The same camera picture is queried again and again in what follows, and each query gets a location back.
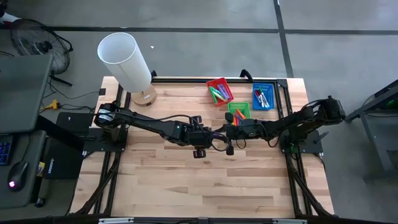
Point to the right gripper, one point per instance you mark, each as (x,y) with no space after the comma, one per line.
(241,130)

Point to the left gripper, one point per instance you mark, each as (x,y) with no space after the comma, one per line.
(199,137)

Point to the thick purple Sharpie highlighter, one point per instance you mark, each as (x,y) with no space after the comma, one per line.
(221,136)

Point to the orange highlighter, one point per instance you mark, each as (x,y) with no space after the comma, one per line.
(241,114)
(235,120)

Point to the pink highlighter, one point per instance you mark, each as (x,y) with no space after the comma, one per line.
(238,120)

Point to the yellow green highlighter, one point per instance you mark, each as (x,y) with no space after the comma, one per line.
(219,96)

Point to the thick green marker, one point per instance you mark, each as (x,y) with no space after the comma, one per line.
(213,96)

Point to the violet blue highlighter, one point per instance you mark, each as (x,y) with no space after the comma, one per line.
(221,92)

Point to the red plastic basket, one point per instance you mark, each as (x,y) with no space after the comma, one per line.
(214,82)

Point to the red Expo marker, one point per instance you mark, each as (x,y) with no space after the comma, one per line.
(257,94)

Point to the black Expo marker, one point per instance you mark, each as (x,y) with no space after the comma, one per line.
(266,102)

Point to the green Expo marker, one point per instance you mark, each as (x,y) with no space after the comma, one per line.
(262,91)

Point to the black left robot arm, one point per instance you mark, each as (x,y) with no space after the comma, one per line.
(149,123)

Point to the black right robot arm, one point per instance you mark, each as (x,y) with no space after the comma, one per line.
(295,119)

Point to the green plastic basket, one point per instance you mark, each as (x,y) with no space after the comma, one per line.
(245,105)

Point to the black clamp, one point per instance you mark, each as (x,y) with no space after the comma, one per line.
(153,74)
(245,74)

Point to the blue plastic basket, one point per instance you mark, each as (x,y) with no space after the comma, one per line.
(270,90)

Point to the white shade table lamp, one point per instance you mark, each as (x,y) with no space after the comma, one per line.
(124,62)

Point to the small black table clip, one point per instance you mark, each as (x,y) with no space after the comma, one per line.
(102,91)

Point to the black metal stand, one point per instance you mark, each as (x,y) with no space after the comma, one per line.
(376,130)

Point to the black control box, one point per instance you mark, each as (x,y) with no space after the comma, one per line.
(62,165)

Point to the yellow power plug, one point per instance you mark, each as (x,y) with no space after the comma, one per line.
(55,104)

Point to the dark grey desk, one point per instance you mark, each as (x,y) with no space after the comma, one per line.
(32,186)

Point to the black floor fan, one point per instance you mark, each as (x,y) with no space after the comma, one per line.
(40,46)

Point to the grey computer monitor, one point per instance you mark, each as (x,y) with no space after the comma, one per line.
(23,93)

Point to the black computer mouse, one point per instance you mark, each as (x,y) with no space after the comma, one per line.
(17,175)

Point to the black keyboard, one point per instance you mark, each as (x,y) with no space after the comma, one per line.
(4,151)

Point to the person's foot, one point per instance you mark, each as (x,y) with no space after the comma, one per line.
(9,18)

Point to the black aluminium table frame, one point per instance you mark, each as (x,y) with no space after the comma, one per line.
(186,80)

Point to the silver metal bracket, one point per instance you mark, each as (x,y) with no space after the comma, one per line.
(289,221)
(115,220)

